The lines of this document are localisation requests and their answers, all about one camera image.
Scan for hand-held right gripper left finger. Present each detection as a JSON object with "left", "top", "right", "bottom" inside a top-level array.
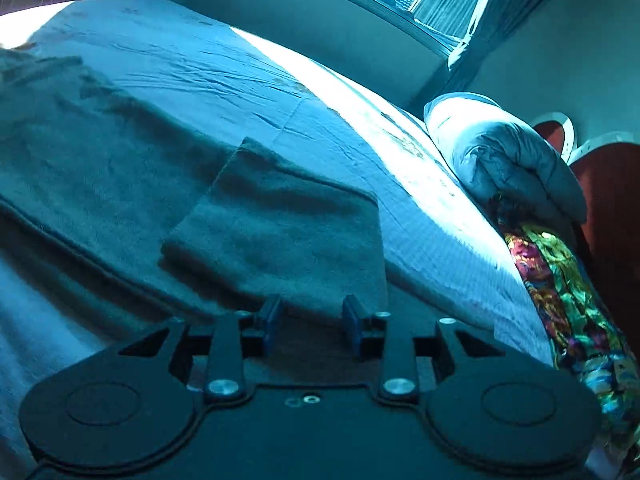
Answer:
[{"left": 120, "top": 294, "right": 284, "bottom": 404}]

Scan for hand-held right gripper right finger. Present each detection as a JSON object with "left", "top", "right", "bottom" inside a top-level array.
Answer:
[{"left": 341, "top": 294, "right": 497, "bottom": 405}]

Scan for dark green pants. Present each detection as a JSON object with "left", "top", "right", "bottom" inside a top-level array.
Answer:
[{"left": 0, "top": 50, "right": 391, "bottom": 342}]

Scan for colourful patterned blanket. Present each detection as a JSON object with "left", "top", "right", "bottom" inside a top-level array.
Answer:
[{"left": 492, "top": 199, "right": 640, "bottom": 463}]

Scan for rolled light blue quilt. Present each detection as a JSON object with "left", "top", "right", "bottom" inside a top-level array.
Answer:
[{"left": 423, "top": 92, "right": 589, "bottom": 227}]

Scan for bed with floral sheet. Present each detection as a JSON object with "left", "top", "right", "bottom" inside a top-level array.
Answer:
[{"left": 0, "top": 0, "right": 557, "bottom": 480}]

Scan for red and white headboard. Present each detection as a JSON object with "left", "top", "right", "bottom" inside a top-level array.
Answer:
[{"left": 529, "top": 109, "right": 640, "bottom": 323}]

